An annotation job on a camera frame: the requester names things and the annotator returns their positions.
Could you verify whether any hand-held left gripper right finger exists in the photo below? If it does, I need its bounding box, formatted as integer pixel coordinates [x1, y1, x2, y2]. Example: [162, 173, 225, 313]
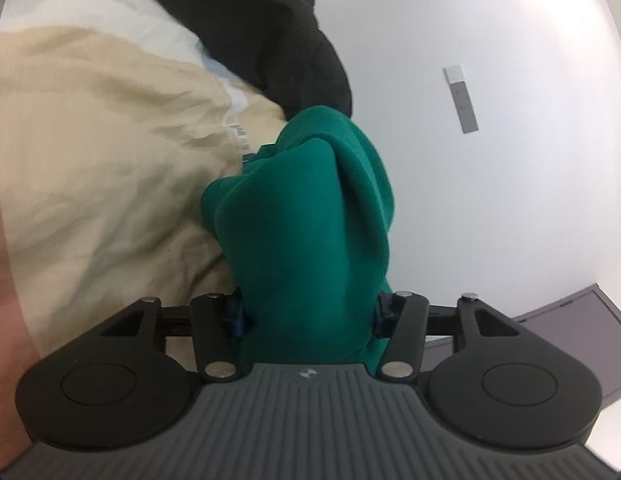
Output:
[373, 290, 522, 384]

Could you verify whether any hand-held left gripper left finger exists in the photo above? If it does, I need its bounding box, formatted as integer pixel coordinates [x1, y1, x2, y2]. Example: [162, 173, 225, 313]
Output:
[98, 292, 252, 384]

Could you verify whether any green hoodie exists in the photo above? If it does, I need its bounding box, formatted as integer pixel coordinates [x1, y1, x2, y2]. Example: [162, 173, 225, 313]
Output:
[200, 105, 397, 377]

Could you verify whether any grey wardrobe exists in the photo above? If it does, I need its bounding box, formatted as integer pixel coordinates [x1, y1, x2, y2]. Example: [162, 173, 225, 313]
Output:
[423, 282, 621, 409]

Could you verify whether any black jacket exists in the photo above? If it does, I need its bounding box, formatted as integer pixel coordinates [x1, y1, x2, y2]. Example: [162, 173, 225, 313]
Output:
[98, 0, 354, 119]

